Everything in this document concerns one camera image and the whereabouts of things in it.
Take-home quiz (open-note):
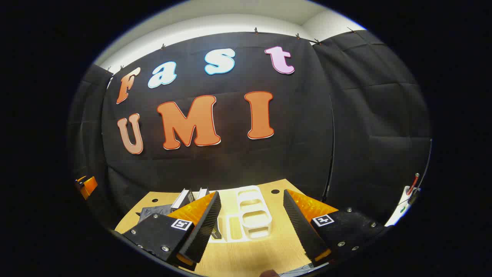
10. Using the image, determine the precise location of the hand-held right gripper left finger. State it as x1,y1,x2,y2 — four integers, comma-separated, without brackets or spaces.
122,190,222,272

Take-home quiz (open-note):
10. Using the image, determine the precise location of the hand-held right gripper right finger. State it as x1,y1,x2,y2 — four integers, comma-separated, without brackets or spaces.
283,189,387,267

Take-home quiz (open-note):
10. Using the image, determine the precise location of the book with black-white photo cover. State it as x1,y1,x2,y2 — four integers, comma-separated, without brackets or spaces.
171,188,195,210

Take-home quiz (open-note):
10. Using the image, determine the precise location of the white plastic bookshelf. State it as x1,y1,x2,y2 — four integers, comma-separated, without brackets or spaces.
209,185,273,243

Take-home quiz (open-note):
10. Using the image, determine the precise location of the dark grey schoolbag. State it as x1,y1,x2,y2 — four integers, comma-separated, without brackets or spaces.
136,204,178,224

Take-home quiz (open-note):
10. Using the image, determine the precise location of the black backdrop cloth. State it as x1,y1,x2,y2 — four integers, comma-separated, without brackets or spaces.
67,29,433,227

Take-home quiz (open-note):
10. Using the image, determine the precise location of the white device box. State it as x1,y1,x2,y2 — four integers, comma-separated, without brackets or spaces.
384,173,422,227

